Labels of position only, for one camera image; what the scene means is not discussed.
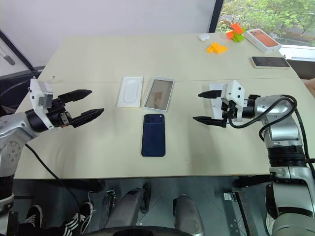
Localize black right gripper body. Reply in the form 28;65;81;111
220;100;239;129

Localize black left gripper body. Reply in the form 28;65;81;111
46;96;75;129

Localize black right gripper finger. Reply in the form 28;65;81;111
197;90;223;100
192;116;227;129

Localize black sneaker white sole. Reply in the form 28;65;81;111
24;205;44;230
78;201;95;233

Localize green building block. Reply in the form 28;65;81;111
232;27;246;43

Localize grey slanted metal bar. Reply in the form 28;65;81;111
0;29;33;72

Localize black window frame post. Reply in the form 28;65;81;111
208;0;225;34

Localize white phone box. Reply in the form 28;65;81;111
142;77;175;114

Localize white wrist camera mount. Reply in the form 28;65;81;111
220;80;247;119
29;78;55;131

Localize orange building block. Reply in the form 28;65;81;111
226;23;243;40

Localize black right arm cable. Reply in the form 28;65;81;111
227;94;315;177

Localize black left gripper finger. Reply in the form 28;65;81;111
58;89;93;104
71;108;105;129

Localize white moulded box insert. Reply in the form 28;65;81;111
116;76;144;108

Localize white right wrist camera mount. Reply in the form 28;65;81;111
220;80;247;119

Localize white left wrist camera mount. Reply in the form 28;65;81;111
29;78;55;131

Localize yellow building blocks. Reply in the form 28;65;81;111
206;42;228;55

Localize orange phone retail box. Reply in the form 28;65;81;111
244;29;282;54

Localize dark grey rounded shape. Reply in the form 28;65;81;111
105;181;151;236
173;194;205;236

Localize dark blue smartphone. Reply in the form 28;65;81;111
141;113;167;158

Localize black smartphone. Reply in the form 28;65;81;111
251;56;291;70

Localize silver metal table brace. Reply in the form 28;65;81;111
222;191;259;236

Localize skeleton print black sock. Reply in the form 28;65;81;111
63;213;82;236

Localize black table frame bracket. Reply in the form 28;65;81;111
233;175;272;189

